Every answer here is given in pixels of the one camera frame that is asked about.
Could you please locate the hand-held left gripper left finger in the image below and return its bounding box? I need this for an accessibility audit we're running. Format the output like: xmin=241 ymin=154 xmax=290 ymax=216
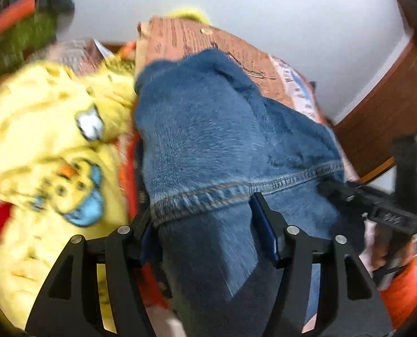
xmin=25 ymin=206 xmax=157 ymax=337

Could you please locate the orange cloth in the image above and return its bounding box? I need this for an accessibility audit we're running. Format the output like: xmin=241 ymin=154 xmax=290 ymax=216
xmin=118 ymin=136 xmax=171 ymax=310

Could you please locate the blue denim jacket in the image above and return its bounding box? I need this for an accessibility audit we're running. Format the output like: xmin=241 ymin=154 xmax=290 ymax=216
xmin=133 ymin=48 xmax=368 ymax=337

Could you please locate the yellow plush toy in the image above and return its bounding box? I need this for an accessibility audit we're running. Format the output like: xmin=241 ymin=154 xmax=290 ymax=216
xmin=165 ymin=5 xmax=213 ymax=26

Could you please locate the yellow printed garment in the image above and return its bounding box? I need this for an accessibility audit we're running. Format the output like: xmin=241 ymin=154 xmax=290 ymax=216
xmin=0 ymin=60 xmax=141 ymax=328

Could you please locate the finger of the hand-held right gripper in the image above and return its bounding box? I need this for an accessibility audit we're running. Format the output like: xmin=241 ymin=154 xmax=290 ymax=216
xmin=317 ymin=179 xmax=368 ymax=212

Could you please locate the brown wooden door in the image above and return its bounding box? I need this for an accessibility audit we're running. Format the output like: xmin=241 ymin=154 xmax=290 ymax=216
xmin=334 ymin=0 xmax=417 ymax=185

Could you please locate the printed blanket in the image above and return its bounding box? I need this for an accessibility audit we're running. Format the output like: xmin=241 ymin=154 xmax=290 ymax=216
xmin=136 ymin=16 xmax=335 ymax=127

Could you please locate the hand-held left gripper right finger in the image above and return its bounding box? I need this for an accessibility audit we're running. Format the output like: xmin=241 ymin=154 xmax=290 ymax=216
xmin=251 ymin=192 xmax=394 ymax=337

